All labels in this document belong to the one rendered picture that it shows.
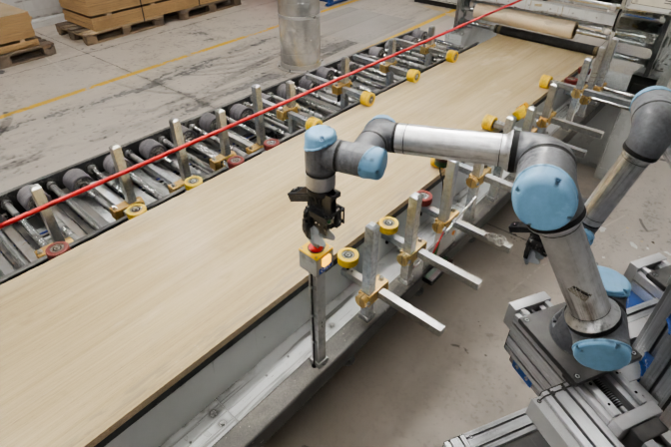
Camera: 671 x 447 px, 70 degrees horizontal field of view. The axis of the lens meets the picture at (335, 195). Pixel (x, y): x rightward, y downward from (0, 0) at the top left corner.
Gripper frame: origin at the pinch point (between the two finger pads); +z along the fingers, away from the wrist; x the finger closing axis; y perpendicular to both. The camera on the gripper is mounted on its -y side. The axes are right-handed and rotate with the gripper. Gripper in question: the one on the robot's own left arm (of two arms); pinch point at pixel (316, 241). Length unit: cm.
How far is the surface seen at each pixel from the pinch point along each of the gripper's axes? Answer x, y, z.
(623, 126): 305, 19, 76
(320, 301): -0.6, 1.9, 22.1
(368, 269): 24.3, 1.1, 27.7
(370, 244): 24.3, 1.2, 16.4
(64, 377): -62, -40, 34
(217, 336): -24.4, -19.2, 34.1
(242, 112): 87, -144, 40
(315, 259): -3.5, 3.0, 2.2
